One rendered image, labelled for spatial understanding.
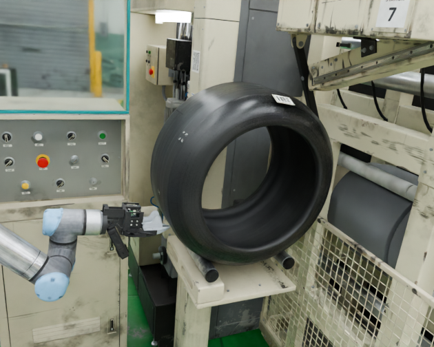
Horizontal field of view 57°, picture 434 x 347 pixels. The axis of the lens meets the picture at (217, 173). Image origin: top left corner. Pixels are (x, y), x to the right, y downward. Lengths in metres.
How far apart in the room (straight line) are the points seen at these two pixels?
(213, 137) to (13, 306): 1.25
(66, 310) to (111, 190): 0.59
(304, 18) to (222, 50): 0.29
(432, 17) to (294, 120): 0.41
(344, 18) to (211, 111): 0.44
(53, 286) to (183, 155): 0.46
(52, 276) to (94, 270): 0.83
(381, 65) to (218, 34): 0.54
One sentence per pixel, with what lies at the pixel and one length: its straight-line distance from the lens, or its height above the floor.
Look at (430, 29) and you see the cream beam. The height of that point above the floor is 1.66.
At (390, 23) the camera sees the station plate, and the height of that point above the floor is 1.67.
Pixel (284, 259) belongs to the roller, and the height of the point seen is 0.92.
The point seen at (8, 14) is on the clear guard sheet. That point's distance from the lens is 1.63.
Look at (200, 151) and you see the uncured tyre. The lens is 1.08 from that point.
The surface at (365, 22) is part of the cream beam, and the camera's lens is 1.16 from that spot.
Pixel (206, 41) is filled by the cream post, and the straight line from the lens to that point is 1.43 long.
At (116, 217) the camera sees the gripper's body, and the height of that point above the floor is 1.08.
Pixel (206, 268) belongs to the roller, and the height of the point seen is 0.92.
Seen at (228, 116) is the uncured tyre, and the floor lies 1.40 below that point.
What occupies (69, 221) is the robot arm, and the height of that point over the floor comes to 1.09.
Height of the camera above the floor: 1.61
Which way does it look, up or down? 19 degrees down
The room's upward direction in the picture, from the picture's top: 5 degrees clockwise
